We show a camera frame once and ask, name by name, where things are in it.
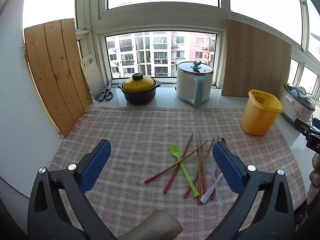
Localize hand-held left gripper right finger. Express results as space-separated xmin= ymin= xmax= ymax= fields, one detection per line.
xmin=212 ymin=141 xmax=300 ymax=240

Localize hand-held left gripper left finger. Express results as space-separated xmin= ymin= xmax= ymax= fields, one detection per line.
xmin=27 ymin=139 xmax=118 ymax=240

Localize translucent plastic spoon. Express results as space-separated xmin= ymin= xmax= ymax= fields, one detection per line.
xmin=204 ymin=158 xmax=224 ymax=207

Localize pile of wooden chopsticks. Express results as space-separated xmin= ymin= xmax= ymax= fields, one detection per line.
xmin=144 ymin=132 xmax=220 ymax=205

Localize white plastic spoon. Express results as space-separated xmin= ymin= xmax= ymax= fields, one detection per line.
xmin=200 ymin=172 xmax=223 ymax=203

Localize yellow plastic container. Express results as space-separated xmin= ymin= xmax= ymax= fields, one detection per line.
xmin=241 ymin=89 xmax=283 ymax=136

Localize green plastic spoon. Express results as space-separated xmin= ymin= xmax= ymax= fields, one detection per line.
xmin=170 ymin=144 xmax=200 ymax=197

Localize floral white slow cooker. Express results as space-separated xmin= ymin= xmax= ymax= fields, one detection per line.
xmin=282 ymin=83 xmax=316 ymax=125

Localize pink plaid cloth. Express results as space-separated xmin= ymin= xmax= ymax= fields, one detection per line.
xmin=49 ymin=106 xmax=307 ymax=240

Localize pinkish cloth bundle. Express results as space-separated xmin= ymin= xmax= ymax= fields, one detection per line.
xmin=306 ymin=152 xmax=320 ymax=205

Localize black casserole pot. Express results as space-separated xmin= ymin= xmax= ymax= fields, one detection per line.
xmin=118 ymin=78 xmax=162 ymax=105

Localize light wood board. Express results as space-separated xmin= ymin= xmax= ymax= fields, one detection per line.
xmin=221 ymin=18 xmax=292 ymax=98

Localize blurred brown object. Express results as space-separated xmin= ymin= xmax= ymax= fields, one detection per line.
xmin=117 ymin=209 xmax=184 ymax=240

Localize white cutting board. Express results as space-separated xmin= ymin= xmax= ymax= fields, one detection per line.
xmin=80 ymin=54 xmax=105 ymax=100

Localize white teal electric cooker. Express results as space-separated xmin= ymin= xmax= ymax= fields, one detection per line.
xmin=176 ymin=61 xmax=214 ymax=107

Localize yellow pot lid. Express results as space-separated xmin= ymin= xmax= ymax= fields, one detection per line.
xmin=122 ymin=73 xmax=155 ymax=92

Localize brown wooden plank board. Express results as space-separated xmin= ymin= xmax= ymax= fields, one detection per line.
xmin=24 ymin=18 xmax=93 ymax=137

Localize glass lid teal knob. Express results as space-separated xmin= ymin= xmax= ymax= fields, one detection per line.
xmin=177 ymin=60 xmax=214 ymax=75

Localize apartment buildings outside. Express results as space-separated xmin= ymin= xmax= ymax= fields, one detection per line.
xmin=106 ymin=31 xmax=217 ymax=78

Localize glass lid grey handle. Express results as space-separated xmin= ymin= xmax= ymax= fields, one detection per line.
xmin=285 ymin=83 xmax=316 ymax=110

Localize black handled scissors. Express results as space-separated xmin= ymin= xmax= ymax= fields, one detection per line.
xmin=97 ymin=86 xmax=114 ymax=102

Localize white window frame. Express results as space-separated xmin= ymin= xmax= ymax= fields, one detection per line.
xmin=75 ymin=0 xmax=320 ymax=98

